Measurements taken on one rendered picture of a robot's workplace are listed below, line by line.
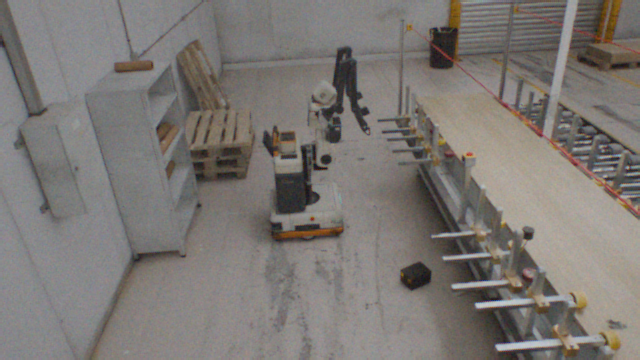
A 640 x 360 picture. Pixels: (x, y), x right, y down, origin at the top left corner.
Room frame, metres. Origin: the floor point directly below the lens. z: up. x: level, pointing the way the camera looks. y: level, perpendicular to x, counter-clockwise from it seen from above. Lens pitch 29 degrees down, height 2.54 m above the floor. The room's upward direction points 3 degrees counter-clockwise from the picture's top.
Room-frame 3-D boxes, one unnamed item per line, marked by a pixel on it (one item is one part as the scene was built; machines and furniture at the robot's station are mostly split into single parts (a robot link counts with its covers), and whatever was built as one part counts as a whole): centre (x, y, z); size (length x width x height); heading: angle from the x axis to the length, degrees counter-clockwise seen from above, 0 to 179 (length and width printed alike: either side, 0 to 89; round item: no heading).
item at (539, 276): (1.66, -0.97, 0.88); 0.04 x 0.04 x 0.48; 3
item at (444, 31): (9.16, -2.38, 0.36); 0.59 x 0.58 x 0.73; 3
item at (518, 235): (1.91, -0.96, 0.92); 0.04 x 0.04 x 0.48; 3
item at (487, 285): (1.87, -0.84, 0.84); 0.43 x 0.03 x 0.04; 93
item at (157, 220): (3.81, 1.54, 0.78); 0.90 x 0.45 x 1.55; 3
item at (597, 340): (1.37, -0.93, 0.95); 0.50 x 0.04 x 0.04; 93
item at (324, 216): (3.83, 0.21, 0.16); 0.67 x 0.64 x 0.25; 93
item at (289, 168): (3.82, 0.30, 0.59); 0.55 x 0.34 x 0.83; 3
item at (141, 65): (3.92, 1.55, 1.59); 0.30 x 0.08 x 0.08; 93
